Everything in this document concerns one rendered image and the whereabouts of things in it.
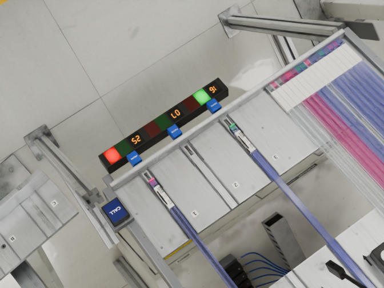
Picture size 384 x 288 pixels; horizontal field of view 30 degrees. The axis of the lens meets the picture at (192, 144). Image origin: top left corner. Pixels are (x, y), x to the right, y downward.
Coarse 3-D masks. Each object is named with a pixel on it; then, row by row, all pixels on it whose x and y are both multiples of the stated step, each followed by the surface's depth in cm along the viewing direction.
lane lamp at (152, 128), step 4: (148, 124) 165; (152, 124) 165; (156, 124) 165; (144, 128) 164; (148, 128) 164; (152, 128) 164; (156, 128) 164; (148, 132) 164; (152, 132) 164; (156, 132) 164; (160, 132) 164; (152, 136) 163
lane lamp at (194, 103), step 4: (192, 96) 167; (184, 100) 167; (188, 100) 167; (192, 100) 167; (196, 100) 167; (184, 104) 167; (188, 104) 167; (192, 104) 166; (196, 104) 166; (188, 108) 166; (192, 108) 166; (196, 108) 166
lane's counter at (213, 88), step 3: (210, 84) 169; (213, 84) 169; (216, 84) 169; (207, 87) 168; (210, 87) 168; (213, 87) 168; (216, 87) 168; (219, 87) 168; (207, 90) 168; (210, 90) 168; (213, 90) 168; (216, 90) 168; (219, 90) 168; (210, 93) 168; (213, 93) 167; (216, 93) 167; (213, 96) 167
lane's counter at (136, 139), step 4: (132, 136) 164; (136, 136) 164; (140, 136) 164; (132, 140) 163; (136, 140) 163; (140, 140) 163; (144, 140) 163; (132, 144) 163; (136, 144) 163; (140, 144) 163
